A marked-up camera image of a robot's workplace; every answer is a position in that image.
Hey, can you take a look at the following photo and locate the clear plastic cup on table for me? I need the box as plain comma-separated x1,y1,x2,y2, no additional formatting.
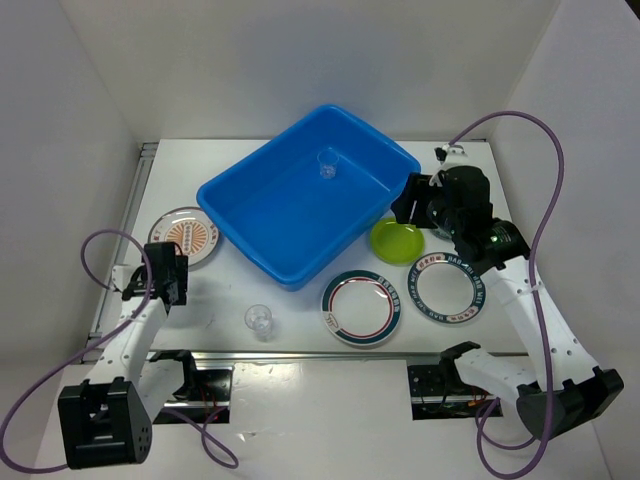
244,304,274,341

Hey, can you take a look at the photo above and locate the clear plastic cup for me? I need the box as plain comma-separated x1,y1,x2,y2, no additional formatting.
244,304,274,341
317,148,340,180

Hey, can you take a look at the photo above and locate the white plate green red rim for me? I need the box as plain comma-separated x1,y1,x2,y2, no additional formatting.
321,270,402,348

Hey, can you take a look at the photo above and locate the aluminium rail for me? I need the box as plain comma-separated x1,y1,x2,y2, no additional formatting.
86,142,159,344
84,348,531,362

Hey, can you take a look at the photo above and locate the aluminium left rail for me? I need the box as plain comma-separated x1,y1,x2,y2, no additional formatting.
86,142,159,344

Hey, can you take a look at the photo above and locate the orange sunburst plate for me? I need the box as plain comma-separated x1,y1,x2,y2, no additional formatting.
147,207,221,267

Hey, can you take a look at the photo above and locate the blue plastic bin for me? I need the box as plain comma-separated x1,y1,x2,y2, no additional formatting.
196,105,421,291

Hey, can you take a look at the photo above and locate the lime green plate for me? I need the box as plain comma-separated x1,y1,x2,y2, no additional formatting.
369,217,425,265

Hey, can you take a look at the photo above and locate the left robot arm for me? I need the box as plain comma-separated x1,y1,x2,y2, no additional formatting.
57,242,200,470

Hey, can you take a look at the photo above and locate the aluminium front rail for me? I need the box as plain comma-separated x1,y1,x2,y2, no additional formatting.
84,348,531,362

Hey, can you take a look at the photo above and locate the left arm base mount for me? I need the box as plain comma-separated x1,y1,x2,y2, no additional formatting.
152,362,233,425

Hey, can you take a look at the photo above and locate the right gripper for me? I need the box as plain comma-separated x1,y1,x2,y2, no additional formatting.
389,171,462,236

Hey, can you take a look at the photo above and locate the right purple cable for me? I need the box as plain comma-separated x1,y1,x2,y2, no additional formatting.
447,109,566,476

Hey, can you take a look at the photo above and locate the white plate dark teal rim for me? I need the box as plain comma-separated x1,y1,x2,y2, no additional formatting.
407,252,487,325

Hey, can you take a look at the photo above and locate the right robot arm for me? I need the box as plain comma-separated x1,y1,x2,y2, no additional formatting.
391,166,624,440

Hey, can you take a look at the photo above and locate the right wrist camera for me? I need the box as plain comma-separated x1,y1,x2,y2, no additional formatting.
434,144,468,167

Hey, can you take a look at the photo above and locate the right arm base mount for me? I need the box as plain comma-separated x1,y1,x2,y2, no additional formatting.
407,364,494,421

